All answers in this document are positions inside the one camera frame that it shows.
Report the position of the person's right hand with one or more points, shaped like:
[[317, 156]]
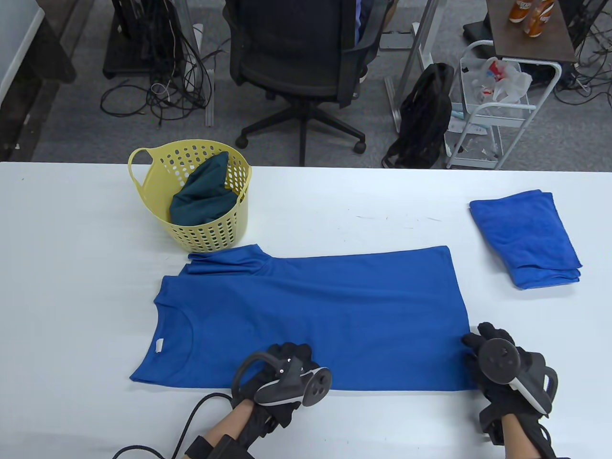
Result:
[[502, 401]]

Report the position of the person's left hand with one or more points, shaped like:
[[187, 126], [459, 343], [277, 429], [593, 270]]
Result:
[[291, 354]]

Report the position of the blue clothes shirt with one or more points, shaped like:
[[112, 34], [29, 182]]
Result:
[[334, 315]]

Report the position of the blue terry towel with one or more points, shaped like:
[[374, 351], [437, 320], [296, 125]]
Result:
[[521, 229], [550, 283]]

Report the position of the yellow laundry basket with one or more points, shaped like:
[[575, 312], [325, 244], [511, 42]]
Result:
[[210, 239]]

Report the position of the dark teal clothes garment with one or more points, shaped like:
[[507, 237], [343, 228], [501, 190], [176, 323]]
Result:
[[201, 201]]

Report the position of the person's right forearm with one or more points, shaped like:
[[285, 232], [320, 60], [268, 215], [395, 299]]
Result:
[[521, 440]]

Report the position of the black forearm box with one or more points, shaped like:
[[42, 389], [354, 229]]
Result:
[[229, 452]]

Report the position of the grey handheld controller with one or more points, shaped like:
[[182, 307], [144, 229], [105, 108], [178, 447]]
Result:
[[497, 361], [315, 385]]

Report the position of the white metal desk leg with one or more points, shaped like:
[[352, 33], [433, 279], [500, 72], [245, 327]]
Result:
[[209, 95]]

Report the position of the black backpack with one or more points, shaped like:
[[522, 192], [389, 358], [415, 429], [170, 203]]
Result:
[[423, 114]]

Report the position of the white utility cart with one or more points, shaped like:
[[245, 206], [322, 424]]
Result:
[[507, 119]]

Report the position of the black office chair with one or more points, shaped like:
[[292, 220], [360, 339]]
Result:
[[287, 43]]

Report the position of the white plastic bag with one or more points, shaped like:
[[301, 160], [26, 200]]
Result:
[[511, 83]]

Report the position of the grey metal foot plate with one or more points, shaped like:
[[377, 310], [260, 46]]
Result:
[[397, 40]]

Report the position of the silver metal desk leg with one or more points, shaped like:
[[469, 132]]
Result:
[[420, 48]]

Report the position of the black computer tower stand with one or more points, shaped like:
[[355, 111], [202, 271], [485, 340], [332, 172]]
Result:
[[138, 28]]

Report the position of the brown side table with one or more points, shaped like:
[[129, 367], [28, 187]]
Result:
[[507, 38]]

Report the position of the black flat stand base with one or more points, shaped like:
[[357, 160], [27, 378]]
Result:
[[478, 31]]

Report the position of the orange drink bottle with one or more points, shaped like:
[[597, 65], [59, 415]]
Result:
[[535, 21], [519, 12]]

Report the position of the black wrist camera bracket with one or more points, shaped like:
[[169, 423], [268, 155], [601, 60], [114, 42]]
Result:
[[490, 428]]

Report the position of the white desk with dark frame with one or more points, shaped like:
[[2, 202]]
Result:
[[14, 43]]

